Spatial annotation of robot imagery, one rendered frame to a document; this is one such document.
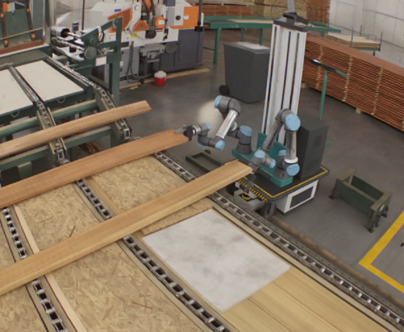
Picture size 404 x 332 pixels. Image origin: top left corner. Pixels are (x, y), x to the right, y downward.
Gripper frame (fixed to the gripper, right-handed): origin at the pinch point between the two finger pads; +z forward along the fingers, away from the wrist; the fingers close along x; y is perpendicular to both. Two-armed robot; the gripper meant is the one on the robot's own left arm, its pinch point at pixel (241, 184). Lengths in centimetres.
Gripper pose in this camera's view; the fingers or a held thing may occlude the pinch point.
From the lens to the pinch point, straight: 301.3
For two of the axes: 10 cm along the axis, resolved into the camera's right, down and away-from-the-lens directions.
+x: 4.8, 5.8, -6.6
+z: -4.7, 8.0, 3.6
